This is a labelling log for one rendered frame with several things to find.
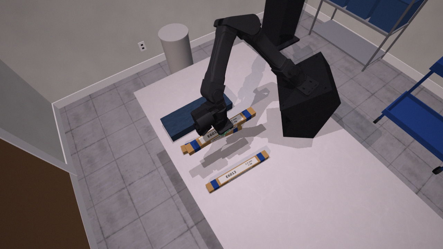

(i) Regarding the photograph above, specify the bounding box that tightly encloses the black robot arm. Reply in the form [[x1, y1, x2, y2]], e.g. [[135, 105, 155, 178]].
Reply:
[[191, 14, 320, 136]]

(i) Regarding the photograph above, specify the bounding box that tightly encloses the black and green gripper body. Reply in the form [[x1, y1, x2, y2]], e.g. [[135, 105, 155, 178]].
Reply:
[[212, 115, 234, 135]]

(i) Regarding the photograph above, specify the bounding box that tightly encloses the tan box with white label and blue band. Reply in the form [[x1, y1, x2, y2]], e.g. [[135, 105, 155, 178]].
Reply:
[[181, 125, 242, 155]]

